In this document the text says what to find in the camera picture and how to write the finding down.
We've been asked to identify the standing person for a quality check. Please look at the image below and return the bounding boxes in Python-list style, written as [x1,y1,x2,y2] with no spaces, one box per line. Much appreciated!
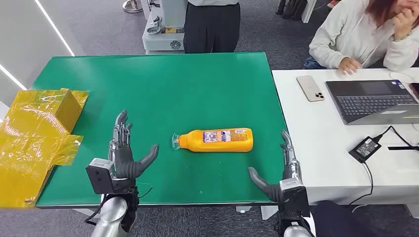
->
[183,0,241,54]

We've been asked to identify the grey machine base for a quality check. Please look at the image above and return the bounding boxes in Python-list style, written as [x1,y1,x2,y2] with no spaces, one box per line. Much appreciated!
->
[142,0,189,55]

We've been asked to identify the black seat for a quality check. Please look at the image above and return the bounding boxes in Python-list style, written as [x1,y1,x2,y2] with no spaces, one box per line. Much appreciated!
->
[309,200,393,237]

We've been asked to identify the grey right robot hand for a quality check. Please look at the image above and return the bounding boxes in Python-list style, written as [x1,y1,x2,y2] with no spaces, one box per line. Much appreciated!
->
[248,129,302,203]

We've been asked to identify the beige smartphone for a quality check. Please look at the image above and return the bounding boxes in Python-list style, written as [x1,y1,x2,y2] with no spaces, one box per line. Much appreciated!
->
[296,75,325,103]

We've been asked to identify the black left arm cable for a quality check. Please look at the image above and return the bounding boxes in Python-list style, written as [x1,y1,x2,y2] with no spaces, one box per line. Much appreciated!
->
[84,195,109,226]

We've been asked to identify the thin black wire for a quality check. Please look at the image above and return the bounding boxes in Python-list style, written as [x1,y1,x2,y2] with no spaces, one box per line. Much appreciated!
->
[138,186,154,199]

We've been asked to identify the white desk leg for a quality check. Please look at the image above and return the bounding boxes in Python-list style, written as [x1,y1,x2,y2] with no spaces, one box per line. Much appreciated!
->
[404,204,419,219]

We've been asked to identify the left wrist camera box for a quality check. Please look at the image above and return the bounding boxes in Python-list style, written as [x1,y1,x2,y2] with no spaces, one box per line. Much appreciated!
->
[85,158,116,195]

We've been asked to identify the black chair legs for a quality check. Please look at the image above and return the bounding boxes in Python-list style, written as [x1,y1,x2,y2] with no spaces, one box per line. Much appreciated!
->
[276,0,308,22]

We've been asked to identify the white furniture panel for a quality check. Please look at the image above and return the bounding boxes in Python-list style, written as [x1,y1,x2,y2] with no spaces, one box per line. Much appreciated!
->
[301,0,318,24]

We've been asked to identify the seated person's left hand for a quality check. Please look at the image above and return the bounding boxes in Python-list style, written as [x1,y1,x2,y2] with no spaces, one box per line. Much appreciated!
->
[393,8,419,41]

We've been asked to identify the dark grey laptop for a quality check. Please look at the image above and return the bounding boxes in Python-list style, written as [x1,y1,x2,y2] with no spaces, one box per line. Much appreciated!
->
[325,79,419,126]

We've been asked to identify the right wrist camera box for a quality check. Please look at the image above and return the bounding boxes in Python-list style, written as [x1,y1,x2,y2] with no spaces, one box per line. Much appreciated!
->
[280,178,310,219]

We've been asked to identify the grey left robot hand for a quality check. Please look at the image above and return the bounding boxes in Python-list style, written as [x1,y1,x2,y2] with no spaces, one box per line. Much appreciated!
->
[108,110,160,191]

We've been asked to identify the round metal stand base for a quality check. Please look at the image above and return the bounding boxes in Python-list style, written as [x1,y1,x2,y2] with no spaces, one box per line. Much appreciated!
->
[122,0,144,14]

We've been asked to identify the black mains cable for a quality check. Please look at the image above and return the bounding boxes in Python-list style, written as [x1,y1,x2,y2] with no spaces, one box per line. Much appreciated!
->
[347,161,375,207]

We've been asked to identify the black laptop charging cable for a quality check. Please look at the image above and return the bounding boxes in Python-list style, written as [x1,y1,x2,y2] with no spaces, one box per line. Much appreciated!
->
[373,125,419,148]

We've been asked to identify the yellow film-wrapped cardboard box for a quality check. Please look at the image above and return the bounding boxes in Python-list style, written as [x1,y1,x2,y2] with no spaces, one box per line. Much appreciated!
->
[0,87,89,209]

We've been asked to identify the orange plastic bottle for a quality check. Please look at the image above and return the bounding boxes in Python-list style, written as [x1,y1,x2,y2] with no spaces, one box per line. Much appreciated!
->
[171,127,254,153]

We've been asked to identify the seated person's right hand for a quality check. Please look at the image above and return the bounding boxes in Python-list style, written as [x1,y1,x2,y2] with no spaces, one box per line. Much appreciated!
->
[338,56,362,76]

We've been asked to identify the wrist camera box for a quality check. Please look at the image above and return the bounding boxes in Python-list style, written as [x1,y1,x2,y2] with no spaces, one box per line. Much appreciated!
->
[85,158,116,195]
[280,178,310,219]

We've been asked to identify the seated person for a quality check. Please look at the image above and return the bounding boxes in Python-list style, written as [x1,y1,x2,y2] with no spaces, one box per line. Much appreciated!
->
[302,0,419,76]

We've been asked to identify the black power adapter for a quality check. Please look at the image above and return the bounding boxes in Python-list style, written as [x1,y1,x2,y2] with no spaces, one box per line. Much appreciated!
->
[348,136,382,164]

